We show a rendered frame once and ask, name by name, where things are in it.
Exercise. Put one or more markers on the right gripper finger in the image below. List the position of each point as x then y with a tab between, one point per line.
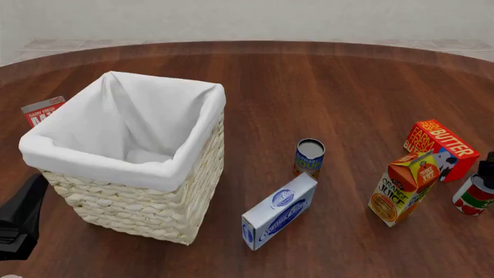
487	176

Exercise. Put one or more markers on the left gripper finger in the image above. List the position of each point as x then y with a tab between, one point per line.
27	202

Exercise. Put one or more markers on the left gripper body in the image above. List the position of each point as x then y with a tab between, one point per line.
15	241

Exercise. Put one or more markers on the tomato sauce can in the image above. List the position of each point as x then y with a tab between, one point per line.
472	199

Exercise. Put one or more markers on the white-lined wicker basket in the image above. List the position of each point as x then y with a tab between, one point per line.
127	185

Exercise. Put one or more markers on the alphabet soup can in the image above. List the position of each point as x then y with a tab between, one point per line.
310	160

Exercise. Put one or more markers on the red butter box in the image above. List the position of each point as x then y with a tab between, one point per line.
447	143

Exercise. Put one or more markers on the red milk carton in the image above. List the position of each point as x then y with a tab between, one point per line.
41	113

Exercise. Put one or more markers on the orange juice carton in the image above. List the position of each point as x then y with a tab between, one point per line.
397	194

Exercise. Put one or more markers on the blue-white cream cheese box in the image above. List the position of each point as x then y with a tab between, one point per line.
283	210

